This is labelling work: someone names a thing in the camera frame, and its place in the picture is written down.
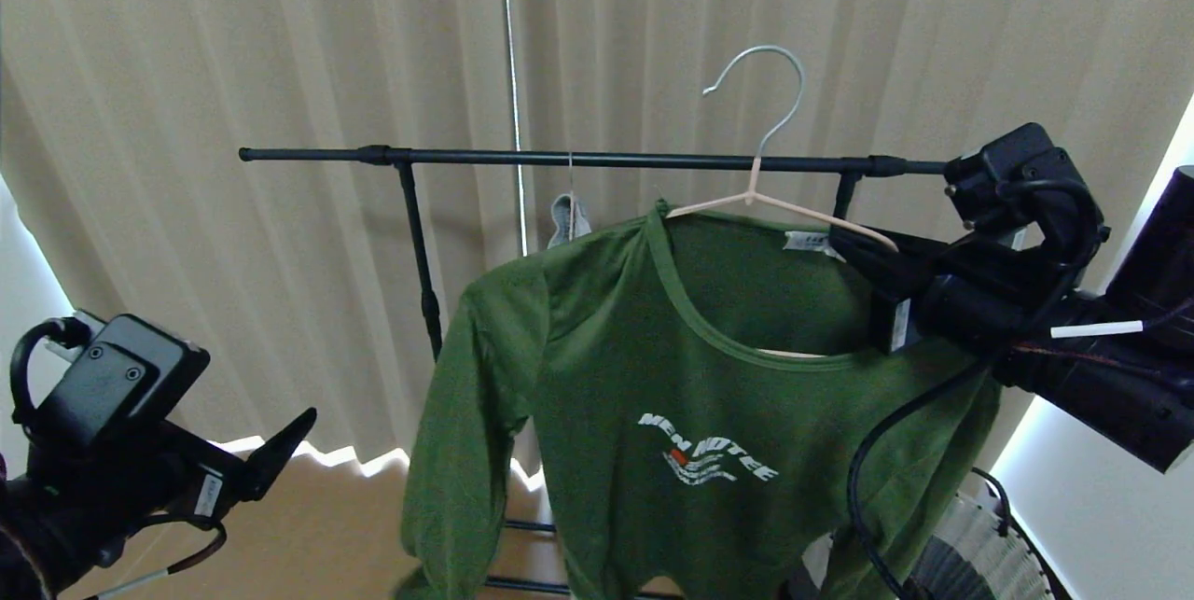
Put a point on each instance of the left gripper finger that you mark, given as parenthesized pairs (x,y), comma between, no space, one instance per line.
(275,455)

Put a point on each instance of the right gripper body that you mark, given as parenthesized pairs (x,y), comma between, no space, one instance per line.
(970,301)

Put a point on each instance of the white laundry basket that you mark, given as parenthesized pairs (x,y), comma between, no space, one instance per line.
(979,553)

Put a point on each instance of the pale grey shorts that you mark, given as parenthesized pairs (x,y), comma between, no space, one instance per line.
(566,222)

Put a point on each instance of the pink clothes hanger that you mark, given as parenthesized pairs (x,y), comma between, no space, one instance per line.
(774,202)
(572,175)

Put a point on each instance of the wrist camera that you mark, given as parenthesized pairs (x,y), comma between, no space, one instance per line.
(1007,175)
(112,381)

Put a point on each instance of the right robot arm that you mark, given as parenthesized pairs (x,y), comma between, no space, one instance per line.
(1119,376)

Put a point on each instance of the green garment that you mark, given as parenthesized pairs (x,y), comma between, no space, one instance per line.
(653,376)

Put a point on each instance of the beige curtain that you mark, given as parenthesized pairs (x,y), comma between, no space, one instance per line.
(233,40)

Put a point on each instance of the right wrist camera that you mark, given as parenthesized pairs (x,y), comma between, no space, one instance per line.
(1007,175)

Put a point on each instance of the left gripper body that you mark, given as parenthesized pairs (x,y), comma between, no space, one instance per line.
(121,488)

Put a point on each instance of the black clothes rack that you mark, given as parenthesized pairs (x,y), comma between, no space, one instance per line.
(560,158)

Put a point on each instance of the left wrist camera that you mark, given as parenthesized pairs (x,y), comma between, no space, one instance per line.
(112,381)

